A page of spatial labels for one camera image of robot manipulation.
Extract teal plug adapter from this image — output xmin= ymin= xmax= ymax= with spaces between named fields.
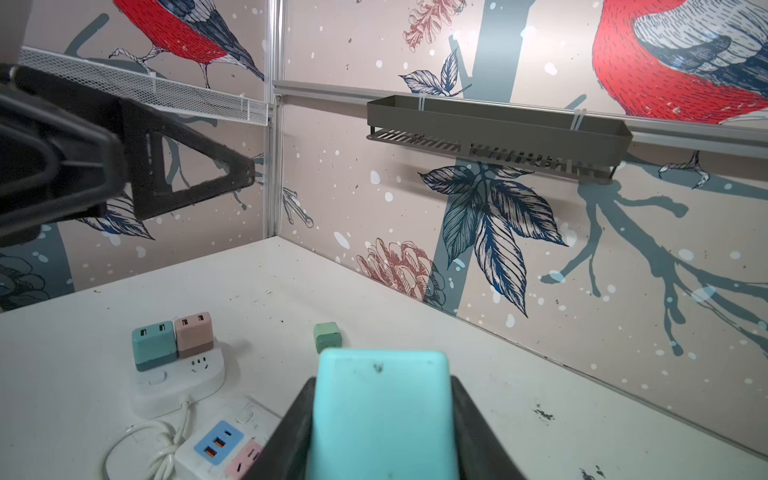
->
xmin=307 ymin=348 xmax=460 ymax=479
xmin=131 ymin=321 xmax=178 ymax=372

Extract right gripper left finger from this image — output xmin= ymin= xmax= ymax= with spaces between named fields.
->
xmin=243 ymin=377 xmax=316 ymax=479

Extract teal plug adapter front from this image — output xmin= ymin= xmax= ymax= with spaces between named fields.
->
xmin=131 ymin=321 xmax=178 ymax=372

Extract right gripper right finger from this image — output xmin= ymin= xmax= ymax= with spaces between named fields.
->
xmin=451 ymin=376 xmax=526 ymax=480

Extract white cube cable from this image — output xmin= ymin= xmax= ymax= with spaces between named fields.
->
xmin=100 ymin=395 xmax=196 ymax=480

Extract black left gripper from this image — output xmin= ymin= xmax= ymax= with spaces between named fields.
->
xmin=1 ymin=64 xmax=256 ymax=246

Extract black wire basket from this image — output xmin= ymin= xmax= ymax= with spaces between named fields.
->
xmin=366 ymin=95 xmax=633 ymax=183

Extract white mesh shelf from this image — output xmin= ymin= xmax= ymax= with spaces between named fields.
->
xmin=20 ymin=46 xmax=269 ymax=126

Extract green plug adapter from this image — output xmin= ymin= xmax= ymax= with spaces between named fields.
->
xmin=313 ymin=322 xmax=343 ymax=354

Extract white multicolour power strip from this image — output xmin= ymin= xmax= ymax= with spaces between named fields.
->
xmin=175 ymin=396 xmax=281 ymax=480

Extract pink plug adapter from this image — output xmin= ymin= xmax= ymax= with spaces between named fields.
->
xmin=173 ymin=312 xmax=214 ymax=358

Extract white square socket cube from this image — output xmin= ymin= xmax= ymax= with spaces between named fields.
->
xmin=130 ymin=341 xmax=226 ymax=419

